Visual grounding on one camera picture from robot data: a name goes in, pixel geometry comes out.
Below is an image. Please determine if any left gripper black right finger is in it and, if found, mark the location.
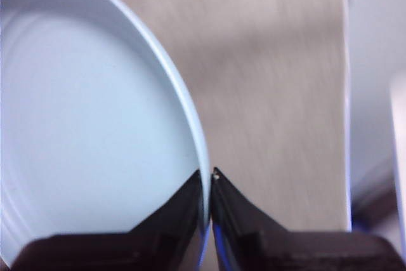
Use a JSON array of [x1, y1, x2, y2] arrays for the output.
[[210, 166, 406, 271]]

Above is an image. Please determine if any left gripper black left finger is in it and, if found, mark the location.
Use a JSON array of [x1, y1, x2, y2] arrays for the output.
[[9, 169, 204, 271]]

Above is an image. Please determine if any blue round plate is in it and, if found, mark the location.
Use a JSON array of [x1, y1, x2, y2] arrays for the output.
[[0, 0, 212, 271]]

